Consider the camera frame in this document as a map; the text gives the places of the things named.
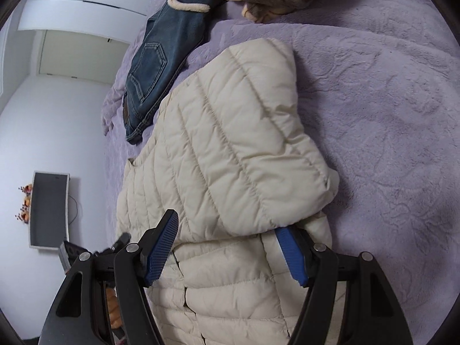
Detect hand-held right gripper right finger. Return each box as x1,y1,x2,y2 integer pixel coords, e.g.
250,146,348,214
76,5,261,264
275,226,414,345

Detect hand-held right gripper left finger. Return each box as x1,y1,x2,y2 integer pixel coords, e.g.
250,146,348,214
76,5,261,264
36,209,180,345

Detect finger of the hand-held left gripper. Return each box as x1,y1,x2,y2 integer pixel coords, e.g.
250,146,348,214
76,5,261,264
96,232,132,256

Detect cream quilted puffer jacket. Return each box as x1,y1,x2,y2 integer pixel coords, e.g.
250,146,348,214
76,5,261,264
116,37,340,345

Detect person's left hand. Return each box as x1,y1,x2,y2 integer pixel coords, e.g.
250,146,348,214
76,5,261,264
105,288,125,331

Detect orange flower decoration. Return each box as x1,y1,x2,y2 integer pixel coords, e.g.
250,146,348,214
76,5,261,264
15,184,34,225

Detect purple fleece blanket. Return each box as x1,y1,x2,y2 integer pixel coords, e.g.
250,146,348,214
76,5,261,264
101,0,460,345

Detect blue fleece-lined jeans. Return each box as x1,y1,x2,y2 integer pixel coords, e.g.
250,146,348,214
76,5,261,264
122,0,228,145

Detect white door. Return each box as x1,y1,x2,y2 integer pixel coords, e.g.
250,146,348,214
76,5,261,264
38,29,130,86

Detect black television cable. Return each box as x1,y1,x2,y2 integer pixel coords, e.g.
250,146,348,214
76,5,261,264
68,195,80,225

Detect wall-mounted television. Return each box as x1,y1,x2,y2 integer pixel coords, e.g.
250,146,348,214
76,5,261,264
29,171,71,250

